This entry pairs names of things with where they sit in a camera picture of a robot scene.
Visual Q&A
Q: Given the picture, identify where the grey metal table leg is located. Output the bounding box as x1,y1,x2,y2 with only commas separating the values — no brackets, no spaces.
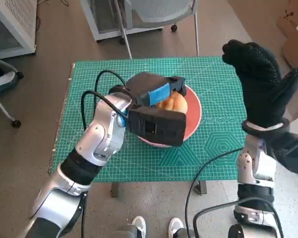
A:
195,180,208,196
111,182,120,198

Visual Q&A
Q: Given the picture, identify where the white perforated cabinet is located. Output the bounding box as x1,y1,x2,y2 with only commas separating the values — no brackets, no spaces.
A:
0,0,38,60

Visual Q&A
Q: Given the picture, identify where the cardboard box with black print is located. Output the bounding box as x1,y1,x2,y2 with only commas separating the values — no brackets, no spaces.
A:
277,0,298,48

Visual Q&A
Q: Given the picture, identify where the person's foot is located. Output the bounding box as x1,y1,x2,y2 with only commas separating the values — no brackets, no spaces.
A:
0,71,18,92

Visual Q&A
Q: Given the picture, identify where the metal chair frame with casters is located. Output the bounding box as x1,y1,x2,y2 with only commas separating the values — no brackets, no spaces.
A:
0,54,24,128

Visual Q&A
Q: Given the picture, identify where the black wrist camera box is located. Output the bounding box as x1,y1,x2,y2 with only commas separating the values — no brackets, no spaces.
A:
128,110,186,147
263,132,298,178

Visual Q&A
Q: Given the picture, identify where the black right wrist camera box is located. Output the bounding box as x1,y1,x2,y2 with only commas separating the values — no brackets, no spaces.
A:
263,132,298,178

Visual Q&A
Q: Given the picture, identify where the green cutting mat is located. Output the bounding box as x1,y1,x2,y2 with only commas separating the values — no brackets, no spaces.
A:
49,56,248,183

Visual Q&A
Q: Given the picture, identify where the pink bowl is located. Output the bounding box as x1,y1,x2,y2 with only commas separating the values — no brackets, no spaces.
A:
125,75,203,148

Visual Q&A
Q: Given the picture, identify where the round toy bread bun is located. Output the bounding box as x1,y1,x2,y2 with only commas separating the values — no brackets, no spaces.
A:
156,91,189,114

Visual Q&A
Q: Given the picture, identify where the grey mesh chair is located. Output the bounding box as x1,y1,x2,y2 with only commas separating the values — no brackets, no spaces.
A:
114,0,201,59

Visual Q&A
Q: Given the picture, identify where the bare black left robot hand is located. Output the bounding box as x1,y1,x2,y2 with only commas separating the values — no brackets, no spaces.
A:
126,71,188,108

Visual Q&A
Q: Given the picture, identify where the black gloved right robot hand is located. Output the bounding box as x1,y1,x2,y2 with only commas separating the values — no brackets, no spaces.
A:
222,39,298,129

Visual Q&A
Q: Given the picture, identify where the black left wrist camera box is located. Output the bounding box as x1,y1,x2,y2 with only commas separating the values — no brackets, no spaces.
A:
128,110,186,147

